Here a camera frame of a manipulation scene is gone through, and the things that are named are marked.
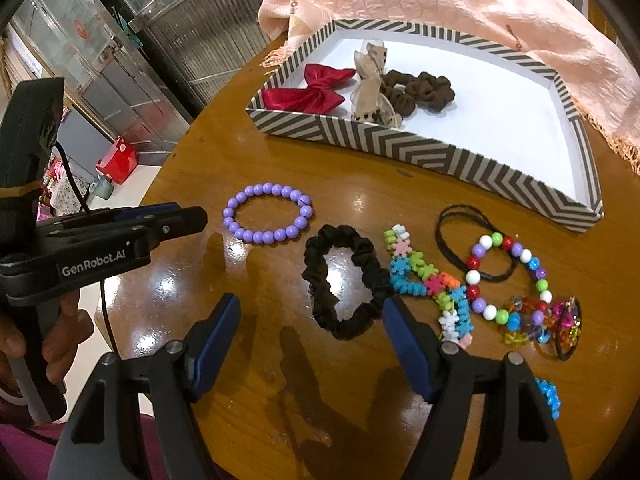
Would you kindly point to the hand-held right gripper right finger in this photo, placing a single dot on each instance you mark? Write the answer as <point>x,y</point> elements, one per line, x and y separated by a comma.
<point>402,332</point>

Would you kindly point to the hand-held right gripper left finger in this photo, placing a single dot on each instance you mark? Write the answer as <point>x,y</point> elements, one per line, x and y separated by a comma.
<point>220,327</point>

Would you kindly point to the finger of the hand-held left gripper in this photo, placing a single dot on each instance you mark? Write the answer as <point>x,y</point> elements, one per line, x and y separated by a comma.
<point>150,208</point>
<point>175,222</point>

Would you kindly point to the black scrunchie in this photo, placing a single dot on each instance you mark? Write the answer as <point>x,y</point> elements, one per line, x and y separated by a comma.
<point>312,280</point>

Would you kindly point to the thin black elastic band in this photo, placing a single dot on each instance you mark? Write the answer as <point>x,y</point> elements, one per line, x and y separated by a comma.
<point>438,234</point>

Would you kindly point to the striped cardboard box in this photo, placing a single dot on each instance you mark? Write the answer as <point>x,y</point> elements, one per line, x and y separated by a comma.
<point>475,130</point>

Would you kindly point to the person's left hand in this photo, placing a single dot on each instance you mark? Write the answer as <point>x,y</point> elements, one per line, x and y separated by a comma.
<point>67,340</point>

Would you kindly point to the floral patterned cloth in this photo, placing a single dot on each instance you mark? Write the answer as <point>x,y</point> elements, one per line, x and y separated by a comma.
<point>62,195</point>

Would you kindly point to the teal cup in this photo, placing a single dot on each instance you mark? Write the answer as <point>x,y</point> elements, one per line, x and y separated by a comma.
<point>103,187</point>

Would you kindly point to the red plastic container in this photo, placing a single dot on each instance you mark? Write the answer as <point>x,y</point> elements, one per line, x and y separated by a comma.
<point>120,162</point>

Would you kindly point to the glass display cabinet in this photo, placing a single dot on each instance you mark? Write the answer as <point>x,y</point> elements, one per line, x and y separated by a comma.
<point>100,60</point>

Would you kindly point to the red satin bow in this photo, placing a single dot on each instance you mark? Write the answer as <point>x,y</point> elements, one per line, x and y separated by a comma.
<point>320,90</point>

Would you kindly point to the magenta clothing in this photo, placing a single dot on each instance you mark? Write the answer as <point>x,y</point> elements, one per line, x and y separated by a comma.
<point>25,452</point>

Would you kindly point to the brown scrunchie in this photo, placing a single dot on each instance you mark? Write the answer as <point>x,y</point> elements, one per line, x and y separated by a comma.
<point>425,87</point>

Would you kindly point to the beige ribbon bow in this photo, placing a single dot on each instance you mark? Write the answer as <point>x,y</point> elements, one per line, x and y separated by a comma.
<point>367,67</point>

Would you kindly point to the pink fringed cloth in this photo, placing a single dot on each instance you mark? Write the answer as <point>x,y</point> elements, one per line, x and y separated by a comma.
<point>450,5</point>

